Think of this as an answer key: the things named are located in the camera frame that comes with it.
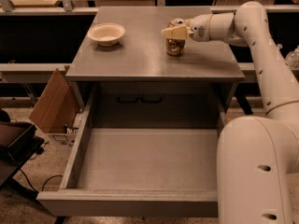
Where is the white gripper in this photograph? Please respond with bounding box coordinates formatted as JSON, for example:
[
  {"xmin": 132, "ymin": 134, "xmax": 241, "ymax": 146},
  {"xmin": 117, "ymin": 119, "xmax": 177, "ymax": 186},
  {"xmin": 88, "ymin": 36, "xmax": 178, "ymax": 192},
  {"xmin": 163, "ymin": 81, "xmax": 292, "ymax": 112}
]
[{"xmin": 161, "ymin": 14, "xmax": 212, "ymax": 42}]

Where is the orange soda can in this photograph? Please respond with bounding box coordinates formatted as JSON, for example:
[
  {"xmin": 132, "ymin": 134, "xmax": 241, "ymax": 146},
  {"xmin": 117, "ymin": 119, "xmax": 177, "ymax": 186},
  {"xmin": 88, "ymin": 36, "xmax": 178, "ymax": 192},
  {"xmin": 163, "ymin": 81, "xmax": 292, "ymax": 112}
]
[{"xmin": 165, "ymin": 21, "xmax": 185, "ymax": 56}]

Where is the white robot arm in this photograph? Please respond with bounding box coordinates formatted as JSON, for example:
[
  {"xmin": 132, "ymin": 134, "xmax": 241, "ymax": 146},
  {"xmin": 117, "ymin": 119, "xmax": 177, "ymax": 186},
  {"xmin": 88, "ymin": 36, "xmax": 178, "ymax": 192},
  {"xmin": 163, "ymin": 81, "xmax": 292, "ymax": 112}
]
[{"xmin": 161, "ymin": 2, "xmax": 299, "ymax": 224}]

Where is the grey cabinet with top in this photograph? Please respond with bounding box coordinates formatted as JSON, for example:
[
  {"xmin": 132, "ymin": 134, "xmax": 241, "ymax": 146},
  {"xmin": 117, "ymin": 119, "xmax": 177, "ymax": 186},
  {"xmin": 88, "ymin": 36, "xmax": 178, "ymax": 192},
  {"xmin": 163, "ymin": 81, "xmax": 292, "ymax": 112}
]
[{"xmin": 67, "ymin": 7, "xmax": 244, "ymax": 116}]

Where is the open grey top drawer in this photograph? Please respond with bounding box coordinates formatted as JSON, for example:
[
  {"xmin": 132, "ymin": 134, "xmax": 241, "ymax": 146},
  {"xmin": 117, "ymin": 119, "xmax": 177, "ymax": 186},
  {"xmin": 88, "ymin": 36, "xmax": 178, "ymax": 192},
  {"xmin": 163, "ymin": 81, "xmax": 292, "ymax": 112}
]
[{"xmin": 37, "ymin": 86, "xmax": 224, "ymax": 217}]

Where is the white paper bowl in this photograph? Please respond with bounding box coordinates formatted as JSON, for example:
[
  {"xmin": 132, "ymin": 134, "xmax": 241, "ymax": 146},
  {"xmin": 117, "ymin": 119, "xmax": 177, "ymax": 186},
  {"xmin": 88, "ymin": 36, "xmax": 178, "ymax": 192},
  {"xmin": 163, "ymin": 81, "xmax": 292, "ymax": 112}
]
[{"xmin": 88, "ymin": 23, "xmax": 125, "ymax": 47}]

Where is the brown cardboard box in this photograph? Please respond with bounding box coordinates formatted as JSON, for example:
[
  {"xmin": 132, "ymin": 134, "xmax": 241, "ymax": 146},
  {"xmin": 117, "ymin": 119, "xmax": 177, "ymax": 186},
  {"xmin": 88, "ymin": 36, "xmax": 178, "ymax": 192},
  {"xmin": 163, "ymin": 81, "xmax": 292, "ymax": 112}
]
[{"xmin": 29, "ymin": 69, "xmax": 81, "ymax": 146}]

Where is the black tray on stand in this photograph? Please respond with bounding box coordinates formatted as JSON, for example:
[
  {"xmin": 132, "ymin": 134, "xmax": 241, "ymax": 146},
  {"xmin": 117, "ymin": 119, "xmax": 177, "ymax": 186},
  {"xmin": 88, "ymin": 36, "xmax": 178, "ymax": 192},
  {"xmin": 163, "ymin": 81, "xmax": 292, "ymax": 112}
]
[{"xmin": 0, "ymin": 109, "xmax": 44, "ymax": 188}]

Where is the right black drawer handle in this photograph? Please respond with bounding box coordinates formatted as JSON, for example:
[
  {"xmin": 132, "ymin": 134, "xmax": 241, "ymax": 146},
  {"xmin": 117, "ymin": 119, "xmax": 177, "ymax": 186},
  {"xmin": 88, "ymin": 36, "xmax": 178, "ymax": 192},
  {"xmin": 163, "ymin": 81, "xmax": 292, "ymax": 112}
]
[{"xmin": 140, "ymin": 94, "xmax": 163, "ymax": 104}]

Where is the black drawer handle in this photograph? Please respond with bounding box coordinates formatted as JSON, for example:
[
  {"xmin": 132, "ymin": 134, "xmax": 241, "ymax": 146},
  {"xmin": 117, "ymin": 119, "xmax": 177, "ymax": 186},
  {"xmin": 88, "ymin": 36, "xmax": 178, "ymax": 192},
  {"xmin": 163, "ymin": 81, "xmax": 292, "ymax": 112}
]
[
  {"xmin": 117, "ymin": 94, "xmax": 139, "ymax": 104},
  {"xmin": 140, "ymin": 94, "xmax": 163, "ymax": 104}
]

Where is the left black drawer handle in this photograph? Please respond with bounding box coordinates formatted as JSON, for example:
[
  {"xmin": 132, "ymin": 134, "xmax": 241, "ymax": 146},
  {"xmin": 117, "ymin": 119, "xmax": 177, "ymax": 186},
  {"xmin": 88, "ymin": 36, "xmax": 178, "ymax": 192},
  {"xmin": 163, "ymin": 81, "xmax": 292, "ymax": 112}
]
[{"xmin": 117, "ymin": 94, "xmax": 139, "ymax": 104}]

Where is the black floor cable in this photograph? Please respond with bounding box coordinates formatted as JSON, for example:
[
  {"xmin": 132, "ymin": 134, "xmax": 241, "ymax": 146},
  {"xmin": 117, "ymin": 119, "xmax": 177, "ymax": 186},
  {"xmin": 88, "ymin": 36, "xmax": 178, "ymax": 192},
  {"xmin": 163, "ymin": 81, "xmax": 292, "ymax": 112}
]
[{"xmin": 19, "ymin": 168, "xmax": 64, "ymax": 193}]

